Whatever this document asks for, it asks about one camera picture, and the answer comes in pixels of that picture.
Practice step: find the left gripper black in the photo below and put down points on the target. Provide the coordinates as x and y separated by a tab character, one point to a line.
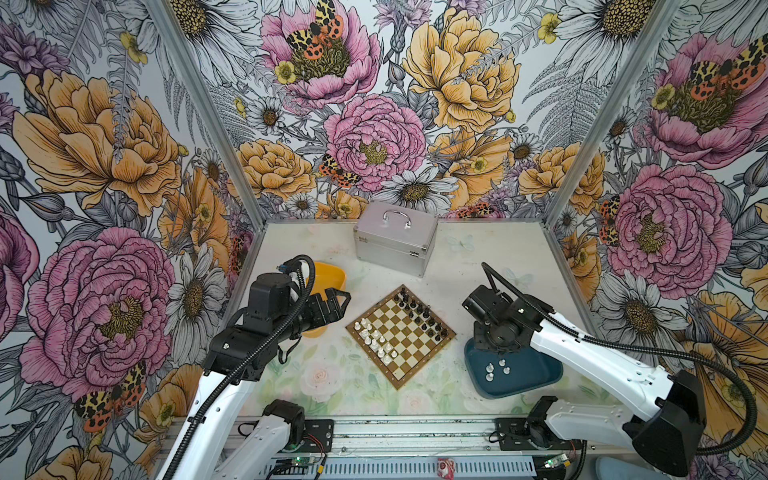
316	303

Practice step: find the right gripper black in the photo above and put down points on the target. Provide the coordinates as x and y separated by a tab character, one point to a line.
480	341

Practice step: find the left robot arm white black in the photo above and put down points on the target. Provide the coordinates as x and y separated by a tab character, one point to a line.
232	369

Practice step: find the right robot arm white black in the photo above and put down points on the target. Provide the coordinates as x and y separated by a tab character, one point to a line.
661	416

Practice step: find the wooden chess board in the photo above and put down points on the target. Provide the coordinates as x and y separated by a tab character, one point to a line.
400	334

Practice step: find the teal plastic tray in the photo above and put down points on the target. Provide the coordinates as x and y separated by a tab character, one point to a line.
527	370

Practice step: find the yellow plastic tray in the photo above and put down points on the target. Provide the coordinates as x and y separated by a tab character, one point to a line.
327	301

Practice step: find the silver aluminium case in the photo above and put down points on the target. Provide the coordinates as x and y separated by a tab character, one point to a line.
395	237

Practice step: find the small red white object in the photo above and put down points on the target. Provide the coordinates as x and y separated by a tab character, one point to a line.
446	468

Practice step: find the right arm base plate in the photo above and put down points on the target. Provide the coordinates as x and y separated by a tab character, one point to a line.
518	434

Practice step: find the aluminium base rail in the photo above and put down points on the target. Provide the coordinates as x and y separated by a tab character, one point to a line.
414	436

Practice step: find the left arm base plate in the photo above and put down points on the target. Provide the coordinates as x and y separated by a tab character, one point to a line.
317	436

